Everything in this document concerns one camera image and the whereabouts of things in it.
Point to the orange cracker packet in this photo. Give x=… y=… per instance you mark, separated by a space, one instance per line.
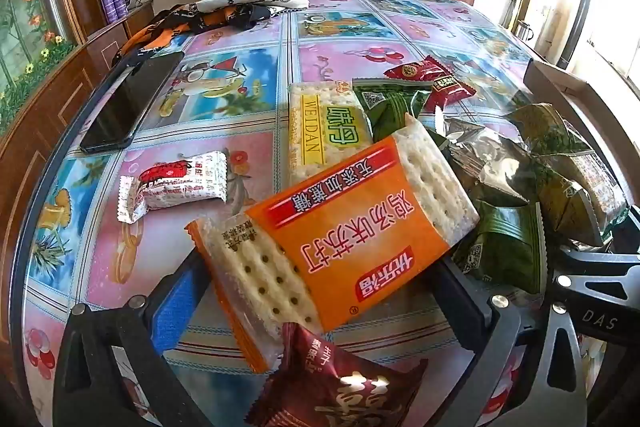
x=350 y=232

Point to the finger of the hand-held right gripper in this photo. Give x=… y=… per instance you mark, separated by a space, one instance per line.
x=600 y=269
x=631 y=227

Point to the printed tablecloth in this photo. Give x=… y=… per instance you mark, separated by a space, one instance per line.
x=250 y=147

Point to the green yellow cracker packet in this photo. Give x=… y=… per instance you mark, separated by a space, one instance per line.
x=320 y=127

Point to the wooden cabinet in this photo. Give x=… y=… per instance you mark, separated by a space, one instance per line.
x=105 y=42

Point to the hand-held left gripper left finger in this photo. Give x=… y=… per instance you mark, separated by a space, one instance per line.
x=172 y=312

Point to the cardboard box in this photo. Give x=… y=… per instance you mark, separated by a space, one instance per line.
x=575 y=79

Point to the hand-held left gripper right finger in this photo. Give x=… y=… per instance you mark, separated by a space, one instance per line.
x=460 y=307

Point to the purple spray can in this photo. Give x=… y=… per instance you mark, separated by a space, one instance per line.
x=107 y=4
x=119 y=1

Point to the red gold snack packet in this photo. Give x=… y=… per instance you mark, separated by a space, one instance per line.
x=440 y=82

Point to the white red snack packet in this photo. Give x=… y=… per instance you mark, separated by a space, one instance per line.
x=175 y=184

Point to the patterned scarf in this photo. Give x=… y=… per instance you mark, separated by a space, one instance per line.
x=210 y=12

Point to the dark red snack packet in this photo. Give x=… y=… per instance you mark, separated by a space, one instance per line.
x=340 y=382

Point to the flower wall picture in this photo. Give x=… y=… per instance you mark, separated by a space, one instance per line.
x=30 y=32

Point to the silver foil snack packet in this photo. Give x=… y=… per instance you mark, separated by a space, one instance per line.
x=480 y=152

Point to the black smartphone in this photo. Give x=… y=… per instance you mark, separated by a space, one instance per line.
x=130 y=102

